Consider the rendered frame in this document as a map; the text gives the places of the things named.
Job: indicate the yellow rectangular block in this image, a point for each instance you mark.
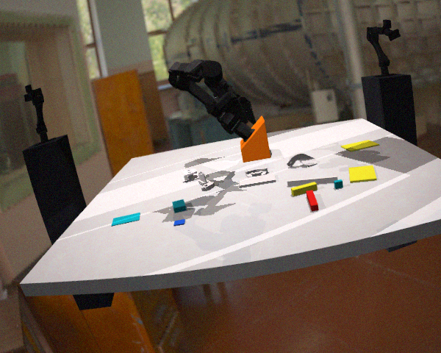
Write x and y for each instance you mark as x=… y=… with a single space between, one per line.
x=302 y=189

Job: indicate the red rectangular bar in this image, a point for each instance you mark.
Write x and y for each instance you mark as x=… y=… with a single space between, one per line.
x=312 y=200

